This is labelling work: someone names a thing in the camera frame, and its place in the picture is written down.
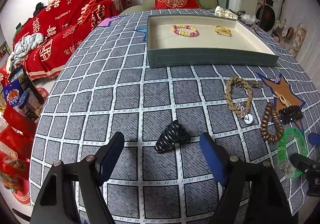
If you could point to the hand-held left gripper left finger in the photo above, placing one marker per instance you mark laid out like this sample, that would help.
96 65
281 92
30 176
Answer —
110 159

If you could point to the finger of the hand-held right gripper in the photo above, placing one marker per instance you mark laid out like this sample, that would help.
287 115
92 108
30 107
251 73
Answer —
303 162
314 138

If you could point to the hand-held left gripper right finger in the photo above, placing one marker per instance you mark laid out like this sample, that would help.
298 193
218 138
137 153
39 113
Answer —
212 156

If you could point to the black beaded hair clip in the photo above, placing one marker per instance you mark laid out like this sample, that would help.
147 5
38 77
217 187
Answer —
291 114

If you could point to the black hair claw clip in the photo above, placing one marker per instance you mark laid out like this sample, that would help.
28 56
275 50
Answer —
172 134

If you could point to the beige knot hair clip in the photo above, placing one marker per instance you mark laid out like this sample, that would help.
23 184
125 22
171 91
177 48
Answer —
282 98

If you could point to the grey jewelry tray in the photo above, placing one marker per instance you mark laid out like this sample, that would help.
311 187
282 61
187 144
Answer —
200 51

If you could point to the grey checked tablecloth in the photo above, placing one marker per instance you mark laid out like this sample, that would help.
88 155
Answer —
112 94

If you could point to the small silver hair clip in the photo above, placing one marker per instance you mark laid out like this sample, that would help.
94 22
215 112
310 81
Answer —
277 79

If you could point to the brown bar hair clip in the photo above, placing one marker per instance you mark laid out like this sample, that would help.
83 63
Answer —
255 83

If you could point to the red gift bag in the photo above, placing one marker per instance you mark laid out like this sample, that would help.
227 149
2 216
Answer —
17 124

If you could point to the black box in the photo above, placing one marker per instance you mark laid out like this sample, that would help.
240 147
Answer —
30 86

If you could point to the blue round tin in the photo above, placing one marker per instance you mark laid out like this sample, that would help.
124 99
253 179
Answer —
15 95

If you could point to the white curtain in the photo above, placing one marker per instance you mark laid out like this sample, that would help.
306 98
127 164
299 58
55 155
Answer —
305 4

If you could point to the clear plastic bag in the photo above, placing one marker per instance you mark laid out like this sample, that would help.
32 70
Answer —
248 19

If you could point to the grey white knotted cloth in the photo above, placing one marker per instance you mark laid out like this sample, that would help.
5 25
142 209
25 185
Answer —
26 45

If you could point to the cream scrunchie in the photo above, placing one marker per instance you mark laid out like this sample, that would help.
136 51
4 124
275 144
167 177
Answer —
225 13

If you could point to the leopard print scrunchie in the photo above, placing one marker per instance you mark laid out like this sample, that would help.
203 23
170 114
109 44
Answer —
241 13

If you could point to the red printed blanket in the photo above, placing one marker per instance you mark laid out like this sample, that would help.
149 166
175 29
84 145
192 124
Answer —
70 19

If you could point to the dark cloth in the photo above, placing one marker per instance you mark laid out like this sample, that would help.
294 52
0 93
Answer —
38 8

